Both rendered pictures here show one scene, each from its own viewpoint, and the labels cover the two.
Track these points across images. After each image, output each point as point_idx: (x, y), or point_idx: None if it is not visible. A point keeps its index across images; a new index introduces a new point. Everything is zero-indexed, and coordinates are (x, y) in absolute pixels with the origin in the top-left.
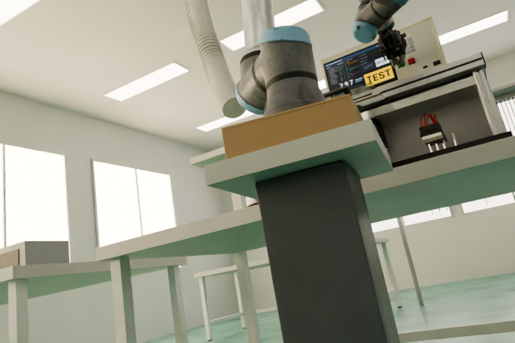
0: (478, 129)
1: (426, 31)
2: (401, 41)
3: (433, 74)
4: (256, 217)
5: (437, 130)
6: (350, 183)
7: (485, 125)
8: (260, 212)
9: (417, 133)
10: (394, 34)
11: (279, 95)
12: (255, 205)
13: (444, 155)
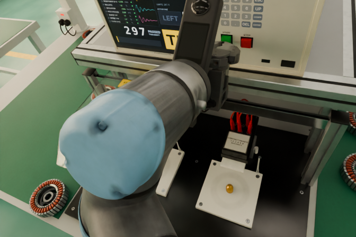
0: (302, 106)
1: None
2: (229, 63)
3: (270, 89)
4: (45, 221)
5: (241, 160)
6: None
7: (312, 107)
8: (46, 222)
9: None
10: (211, 75)
11: None
12: (39, 218)
13: None
